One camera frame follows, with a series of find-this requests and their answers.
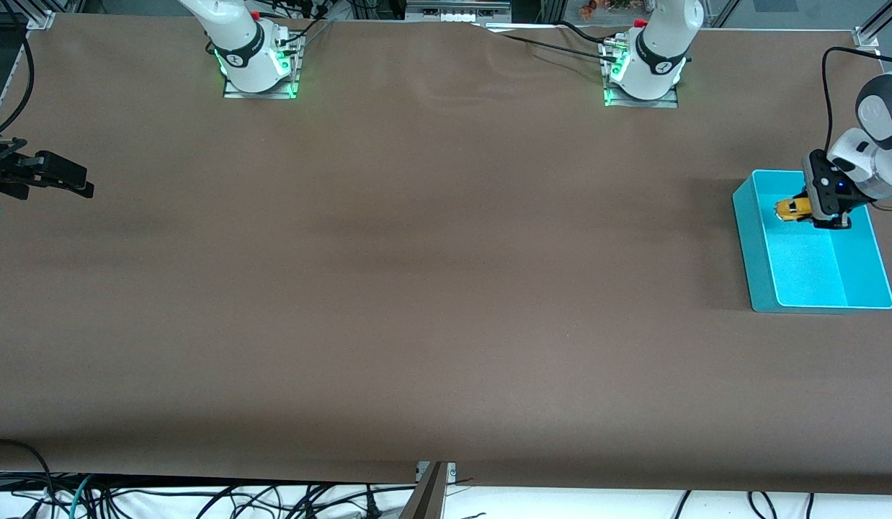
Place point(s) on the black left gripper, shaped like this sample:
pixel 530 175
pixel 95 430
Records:
pixel 823 189

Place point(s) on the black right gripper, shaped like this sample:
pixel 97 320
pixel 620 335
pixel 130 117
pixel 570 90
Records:
pixel 8 173

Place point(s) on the yellow beetle toy car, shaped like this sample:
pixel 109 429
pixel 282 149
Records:
pixel 792 210

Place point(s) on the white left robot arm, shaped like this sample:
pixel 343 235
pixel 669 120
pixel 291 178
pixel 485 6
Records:
pixel 658 50

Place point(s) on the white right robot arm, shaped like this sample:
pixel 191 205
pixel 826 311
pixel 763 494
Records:
pixel 237 36

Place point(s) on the turquoise plastic bin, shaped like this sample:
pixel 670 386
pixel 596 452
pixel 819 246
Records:
pixel 806 274

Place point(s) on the brown table cover sheet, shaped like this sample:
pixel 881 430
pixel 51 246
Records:
pixel 446 288

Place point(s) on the white power strip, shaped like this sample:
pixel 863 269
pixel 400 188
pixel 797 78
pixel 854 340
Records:
pixel 457 16

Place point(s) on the aluminium frame profile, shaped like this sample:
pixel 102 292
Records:
pixel 6 83
pixel 867 36
pixel 39 18

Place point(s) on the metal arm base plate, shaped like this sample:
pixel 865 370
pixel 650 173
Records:
pixel 666 103
pixel 233 93

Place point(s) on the metal corner bracket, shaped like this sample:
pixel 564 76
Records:
pixel 452 472

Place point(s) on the grey frame post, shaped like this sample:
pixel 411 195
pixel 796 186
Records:
pixel 428 497

